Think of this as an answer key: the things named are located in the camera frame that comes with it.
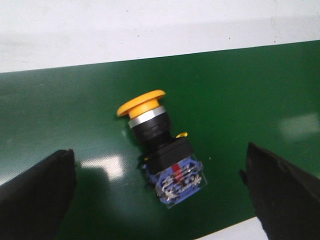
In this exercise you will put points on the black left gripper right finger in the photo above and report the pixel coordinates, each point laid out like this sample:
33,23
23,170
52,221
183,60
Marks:
286,198

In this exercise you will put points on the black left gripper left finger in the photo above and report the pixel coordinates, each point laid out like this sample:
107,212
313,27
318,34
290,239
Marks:
34,203

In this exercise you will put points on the green conveyor belt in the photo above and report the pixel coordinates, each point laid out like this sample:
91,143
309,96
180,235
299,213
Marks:
268,95

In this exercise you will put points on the yellow emergency push button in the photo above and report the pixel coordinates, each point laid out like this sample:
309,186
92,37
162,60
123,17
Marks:
169,162

